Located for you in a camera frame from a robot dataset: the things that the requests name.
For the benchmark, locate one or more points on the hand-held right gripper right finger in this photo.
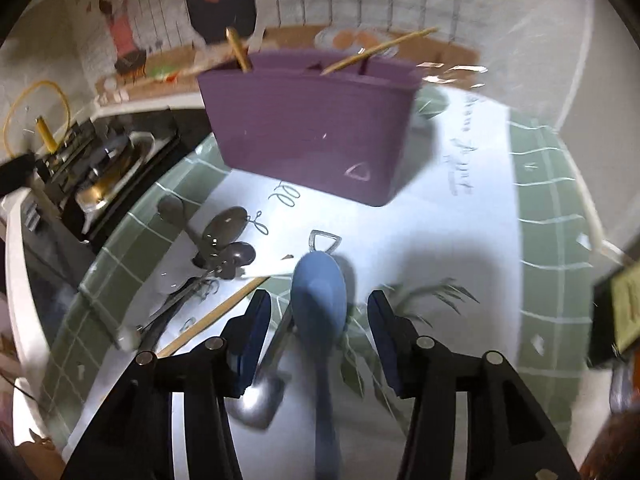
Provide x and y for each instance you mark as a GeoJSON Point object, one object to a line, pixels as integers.
{"type": "Point", "coordinates": [385, 340]}

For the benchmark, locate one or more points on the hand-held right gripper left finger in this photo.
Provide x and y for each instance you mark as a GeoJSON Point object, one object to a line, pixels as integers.
{"type": "Point", "coordinates": [252, 340]}

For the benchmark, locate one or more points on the metal spatula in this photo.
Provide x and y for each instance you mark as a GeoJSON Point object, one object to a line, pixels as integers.
{"type": "Point", "coordinates": [257, 405]}

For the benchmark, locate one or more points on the blue spoon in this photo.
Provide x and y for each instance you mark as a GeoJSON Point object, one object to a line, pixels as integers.
{"type": "Point", "coordinates": [320, 300]}

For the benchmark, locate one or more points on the purple utensil holder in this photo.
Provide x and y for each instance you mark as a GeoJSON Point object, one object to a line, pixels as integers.
{"type": "Point", "coordinates": [300, 125]}

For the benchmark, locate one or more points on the green checked table mat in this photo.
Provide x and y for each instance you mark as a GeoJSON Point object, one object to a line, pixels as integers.
{"type": "Point", "coordinates": [450, 260]}

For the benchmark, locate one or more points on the black gas stove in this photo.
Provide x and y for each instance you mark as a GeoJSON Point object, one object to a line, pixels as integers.
{"type": "Point", "coordinates": [105, 175]}

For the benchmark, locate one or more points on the dark sauce bottle yellow label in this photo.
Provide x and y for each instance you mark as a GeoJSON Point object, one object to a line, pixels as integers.
{"type": "Point", "coordinates": [625, 310]}

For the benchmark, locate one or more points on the cartoon kitchen wall sticker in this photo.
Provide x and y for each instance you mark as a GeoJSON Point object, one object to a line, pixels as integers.
{"type": "Point", "coordinates": [120, 25]}

